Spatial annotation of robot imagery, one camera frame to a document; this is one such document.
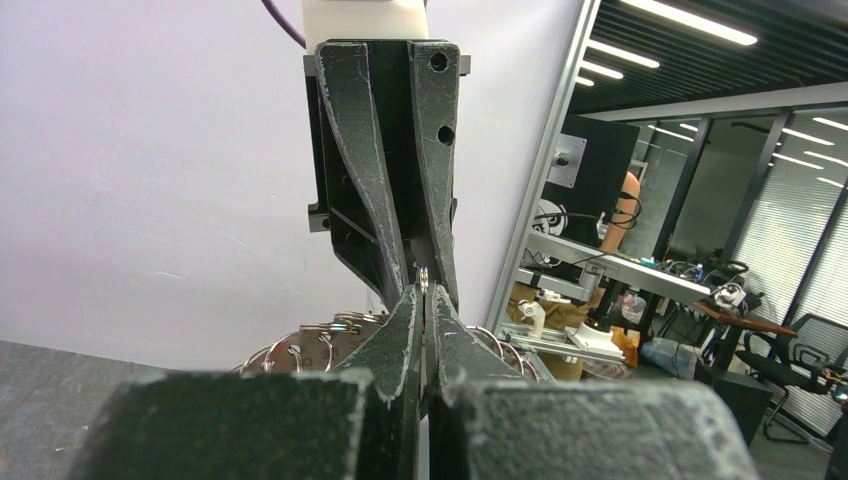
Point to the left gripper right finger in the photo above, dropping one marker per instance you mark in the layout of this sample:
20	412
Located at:
486	421

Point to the wooden office desk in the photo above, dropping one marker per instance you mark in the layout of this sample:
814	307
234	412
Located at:
598	264

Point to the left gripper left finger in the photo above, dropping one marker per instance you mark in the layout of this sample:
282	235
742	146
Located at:
357	421

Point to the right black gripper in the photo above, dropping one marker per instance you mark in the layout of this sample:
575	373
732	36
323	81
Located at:
383	117

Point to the black monitor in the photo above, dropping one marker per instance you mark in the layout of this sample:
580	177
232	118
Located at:
587	172

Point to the black office chair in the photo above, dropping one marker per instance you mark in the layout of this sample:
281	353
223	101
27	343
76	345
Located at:
812	359

